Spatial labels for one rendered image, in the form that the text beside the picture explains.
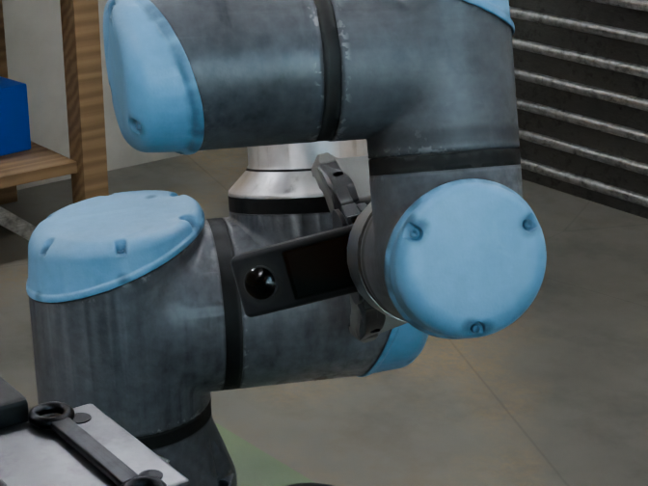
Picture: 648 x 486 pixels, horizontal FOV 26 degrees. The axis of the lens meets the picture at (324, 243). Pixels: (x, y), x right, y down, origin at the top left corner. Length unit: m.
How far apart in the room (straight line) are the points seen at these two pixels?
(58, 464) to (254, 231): 0.62
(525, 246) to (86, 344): 0.47
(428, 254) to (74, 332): 0.45
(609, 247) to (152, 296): 2.73
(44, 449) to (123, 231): 0.57
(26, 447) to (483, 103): 0.34
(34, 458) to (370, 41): 0.32
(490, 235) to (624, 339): 2.44
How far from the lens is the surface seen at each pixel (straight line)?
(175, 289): 1.15
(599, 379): 3.02
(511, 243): 0.79
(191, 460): 1.22
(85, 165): 3.62
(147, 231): 1.14
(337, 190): 1.03
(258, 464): 1.34
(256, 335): 1.16
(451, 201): 0.78
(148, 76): 0.77
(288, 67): 0.78
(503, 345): 3.15
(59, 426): 0.60
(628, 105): 3.99
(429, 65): 0.79
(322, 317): 1.17
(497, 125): 0.81
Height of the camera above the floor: 1.28
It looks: 20 degrees down
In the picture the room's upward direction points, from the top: straight up
